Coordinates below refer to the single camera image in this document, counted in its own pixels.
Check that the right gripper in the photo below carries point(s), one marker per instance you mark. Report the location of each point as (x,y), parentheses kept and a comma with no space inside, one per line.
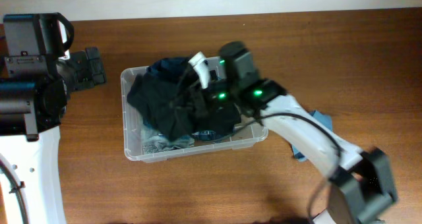
(198,101)

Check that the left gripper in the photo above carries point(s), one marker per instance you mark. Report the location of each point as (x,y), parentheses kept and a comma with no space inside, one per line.
(93,67)

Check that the black cloth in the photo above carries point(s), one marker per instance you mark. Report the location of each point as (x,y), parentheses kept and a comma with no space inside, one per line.
(151,95)
(222,121)

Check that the dark blue jeans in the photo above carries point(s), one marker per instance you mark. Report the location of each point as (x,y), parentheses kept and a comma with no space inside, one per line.
(180,64)

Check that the light blue jeans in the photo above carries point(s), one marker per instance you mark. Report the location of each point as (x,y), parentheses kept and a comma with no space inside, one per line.
(153,142)

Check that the light blue cloth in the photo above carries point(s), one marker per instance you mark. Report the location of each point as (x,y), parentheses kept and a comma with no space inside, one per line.
(325,120)

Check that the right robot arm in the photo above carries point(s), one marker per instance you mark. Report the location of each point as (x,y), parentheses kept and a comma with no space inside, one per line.
(357,186)

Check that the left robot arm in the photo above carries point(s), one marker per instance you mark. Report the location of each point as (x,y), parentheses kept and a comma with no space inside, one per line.
(34,99)

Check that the clear plastic storage bin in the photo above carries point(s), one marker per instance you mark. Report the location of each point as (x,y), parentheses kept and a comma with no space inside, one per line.
(134,130)

